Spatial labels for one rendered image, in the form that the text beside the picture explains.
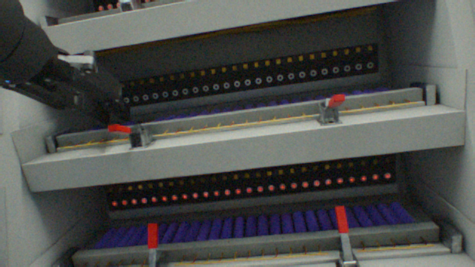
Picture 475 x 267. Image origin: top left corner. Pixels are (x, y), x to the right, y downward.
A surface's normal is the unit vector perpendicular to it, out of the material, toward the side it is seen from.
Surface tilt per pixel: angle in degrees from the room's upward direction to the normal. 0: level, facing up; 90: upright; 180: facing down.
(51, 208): 90
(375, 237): 110
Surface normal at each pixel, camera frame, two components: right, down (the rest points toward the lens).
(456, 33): -0.13, -0.07
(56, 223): 0.99, -0.12
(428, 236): -0.08, 0.26
